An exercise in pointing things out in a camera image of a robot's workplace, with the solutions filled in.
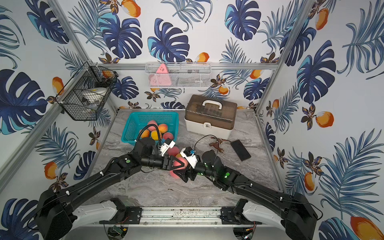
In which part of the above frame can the pink peach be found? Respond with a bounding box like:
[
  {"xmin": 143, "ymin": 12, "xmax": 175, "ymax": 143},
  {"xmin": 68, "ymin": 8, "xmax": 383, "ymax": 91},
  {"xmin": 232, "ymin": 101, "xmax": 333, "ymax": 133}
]
[
  {"xmin": 167, "ymin": 147, "xmax": 180, "ymax": 157},
  {"xmin": 148, "ymin": 120, "xmax": 158, "ymax": 132},
  {"xmin": 163, "ymin": 132, "xmax": 175, "ymax": 141},
  {"xmin": 170, "ymin": 154, "xmax": 189, "ymax": 179}
]

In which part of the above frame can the orange peach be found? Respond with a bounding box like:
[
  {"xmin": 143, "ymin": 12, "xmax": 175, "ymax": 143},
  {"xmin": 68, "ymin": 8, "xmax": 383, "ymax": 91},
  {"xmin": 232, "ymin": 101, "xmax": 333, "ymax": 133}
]
[{"xmin": 140, "ymin": 129, "xmax": 151, "ymax": 139}]

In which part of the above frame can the teal plastic basket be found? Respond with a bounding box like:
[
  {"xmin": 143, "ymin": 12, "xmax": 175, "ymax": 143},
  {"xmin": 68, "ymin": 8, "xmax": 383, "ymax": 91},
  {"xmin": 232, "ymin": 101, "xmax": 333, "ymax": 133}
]
[{"xmin": 121, "ymin": 112, "xmax": 179, "ymax": 146}]

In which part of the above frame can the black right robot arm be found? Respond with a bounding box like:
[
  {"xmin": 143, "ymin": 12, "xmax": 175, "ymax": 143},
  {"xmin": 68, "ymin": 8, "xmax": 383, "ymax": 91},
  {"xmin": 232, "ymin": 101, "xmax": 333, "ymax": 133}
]
[{"xmin": 171, "ymin": 151, "xmax": 318, "ymax": 240}]

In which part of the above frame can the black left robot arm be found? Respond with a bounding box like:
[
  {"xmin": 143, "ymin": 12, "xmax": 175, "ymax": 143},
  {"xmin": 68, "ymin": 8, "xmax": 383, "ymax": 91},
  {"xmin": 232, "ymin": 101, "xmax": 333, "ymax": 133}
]
[{"xmin": 34, "ymin": 139, "xmax": 185, "ymax": 240}]

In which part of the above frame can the pink peach top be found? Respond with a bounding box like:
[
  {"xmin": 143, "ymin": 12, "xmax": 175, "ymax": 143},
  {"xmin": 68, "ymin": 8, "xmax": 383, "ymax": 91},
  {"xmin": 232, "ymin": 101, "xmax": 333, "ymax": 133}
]
[{"xmin": 167, "ymin": 147, "xmax": 180, "ymax": 157}]

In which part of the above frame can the brown toy figure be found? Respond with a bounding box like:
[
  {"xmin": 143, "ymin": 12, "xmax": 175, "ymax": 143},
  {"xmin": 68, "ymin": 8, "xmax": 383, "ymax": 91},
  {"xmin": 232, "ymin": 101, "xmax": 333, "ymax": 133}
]
[{"xmin": 209, "ymin": 138, "xmax": 231, "ymax": 153}]

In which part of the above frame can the black phone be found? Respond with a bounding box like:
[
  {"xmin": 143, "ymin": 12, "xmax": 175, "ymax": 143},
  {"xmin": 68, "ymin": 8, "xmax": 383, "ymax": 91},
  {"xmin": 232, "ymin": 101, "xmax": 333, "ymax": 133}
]
[{"xmin": 231, "ymin": 140, "xmax": 252, "ymax": 161}]

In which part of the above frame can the brown white storage box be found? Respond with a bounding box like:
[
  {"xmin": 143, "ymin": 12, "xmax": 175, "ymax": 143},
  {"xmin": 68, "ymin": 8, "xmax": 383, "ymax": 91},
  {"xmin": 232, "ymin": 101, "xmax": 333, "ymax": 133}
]
[{"xmin": 185, "ymin": 95, "xmax": 238, "ymax": 140}]

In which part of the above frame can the pink triangle object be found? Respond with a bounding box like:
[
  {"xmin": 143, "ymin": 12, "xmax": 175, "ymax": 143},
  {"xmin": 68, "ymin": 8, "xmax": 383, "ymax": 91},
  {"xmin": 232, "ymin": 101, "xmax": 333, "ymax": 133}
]
[{"xmin": 149, "ymin": 64, "xmax": 172, "ymax": 88}]

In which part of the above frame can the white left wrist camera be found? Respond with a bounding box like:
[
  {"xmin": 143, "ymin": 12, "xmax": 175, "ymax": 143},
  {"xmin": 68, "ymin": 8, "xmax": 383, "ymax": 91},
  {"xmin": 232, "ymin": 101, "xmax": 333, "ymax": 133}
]
[{"xmin": 160, "ymin": 138, "xmax": 176, "ymax": 157}]

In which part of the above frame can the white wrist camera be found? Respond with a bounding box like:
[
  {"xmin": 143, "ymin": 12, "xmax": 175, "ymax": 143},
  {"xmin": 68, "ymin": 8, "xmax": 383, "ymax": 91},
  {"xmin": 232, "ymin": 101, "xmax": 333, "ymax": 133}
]
[
  {"xmin": 160, "ymin": 138, "xmax": 176, "ymax": 157},
  {"xmin": 180, "ymin": 147, "xmax": 198, "ymax": 169}
]

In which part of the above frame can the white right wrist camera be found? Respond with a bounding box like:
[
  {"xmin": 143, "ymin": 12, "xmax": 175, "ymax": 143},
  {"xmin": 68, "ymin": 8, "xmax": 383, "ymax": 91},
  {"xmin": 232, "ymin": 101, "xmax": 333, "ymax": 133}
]
[{"xmin": 180, "ymin": 147, "xmax": 198, "ymax": 169}]

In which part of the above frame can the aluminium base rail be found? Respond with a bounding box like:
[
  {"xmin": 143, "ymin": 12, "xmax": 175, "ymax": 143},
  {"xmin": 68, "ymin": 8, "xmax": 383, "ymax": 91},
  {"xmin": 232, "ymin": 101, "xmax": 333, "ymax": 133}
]
[{"xmin": 58, "ymin": 205, "xmax": 304, "ymax": 228}]

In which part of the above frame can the white bowl in wire basket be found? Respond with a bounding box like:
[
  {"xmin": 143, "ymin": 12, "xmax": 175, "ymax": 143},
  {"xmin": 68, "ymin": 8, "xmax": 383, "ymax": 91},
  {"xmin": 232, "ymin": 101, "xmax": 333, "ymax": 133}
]
[{"xmin": 81, "ymin": 88, "xmax": 107, "ymax": 106}]

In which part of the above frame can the clear wall shelf tray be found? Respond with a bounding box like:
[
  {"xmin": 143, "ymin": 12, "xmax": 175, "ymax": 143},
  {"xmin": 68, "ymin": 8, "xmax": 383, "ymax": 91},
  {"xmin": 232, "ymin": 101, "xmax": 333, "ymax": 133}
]
[{"xmin": 145, "ymin": 62, "xmax": 212, "ymax": 89}]

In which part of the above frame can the black wire wall basket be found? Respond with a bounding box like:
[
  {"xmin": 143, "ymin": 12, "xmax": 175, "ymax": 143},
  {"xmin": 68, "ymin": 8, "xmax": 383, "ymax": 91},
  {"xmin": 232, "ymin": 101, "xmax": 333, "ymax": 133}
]
[{"xmin": 55, "ymin": 62, "xmax": 119, "ymax": 121}]

